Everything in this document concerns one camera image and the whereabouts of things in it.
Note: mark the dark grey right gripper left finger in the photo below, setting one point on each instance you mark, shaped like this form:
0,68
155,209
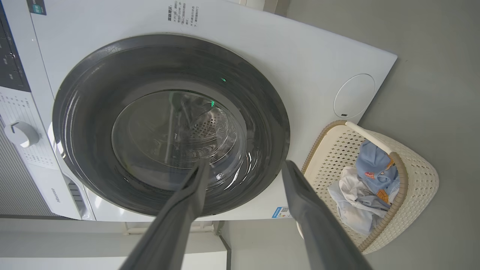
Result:
168,232

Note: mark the grey washing machine door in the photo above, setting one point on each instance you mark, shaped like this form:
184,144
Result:
93,112

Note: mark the white washing machine dial knob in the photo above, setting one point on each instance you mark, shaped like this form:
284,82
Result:
20,134

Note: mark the dark grey control display panel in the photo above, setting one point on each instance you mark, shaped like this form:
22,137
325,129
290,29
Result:
11,56

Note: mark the round white filter cover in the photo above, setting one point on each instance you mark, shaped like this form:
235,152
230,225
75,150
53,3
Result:
354,95

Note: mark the white light blue garment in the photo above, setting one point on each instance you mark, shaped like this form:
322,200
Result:
352,213

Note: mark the blue garment with orange print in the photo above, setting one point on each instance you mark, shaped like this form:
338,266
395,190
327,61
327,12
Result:
375,161

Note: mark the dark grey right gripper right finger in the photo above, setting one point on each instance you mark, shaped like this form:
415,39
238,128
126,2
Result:
318,232

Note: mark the blue energy label sticker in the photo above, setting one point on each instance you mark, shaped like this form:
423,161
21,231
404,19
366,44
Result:
281,212

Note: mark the white front-load washing machine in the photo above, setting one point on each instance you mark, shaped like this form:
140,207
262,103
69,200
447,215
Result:
300,56

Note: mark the white detergent drawer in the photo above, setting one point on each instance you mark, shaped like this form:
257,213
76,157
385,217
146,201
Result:
52,191

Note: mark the cream perforated laundry basket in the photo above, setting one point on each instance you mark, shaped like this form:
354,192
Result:
416,180

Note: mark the stainless steel perforated drum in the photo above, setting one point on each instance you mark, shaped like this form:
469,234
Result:
210,127

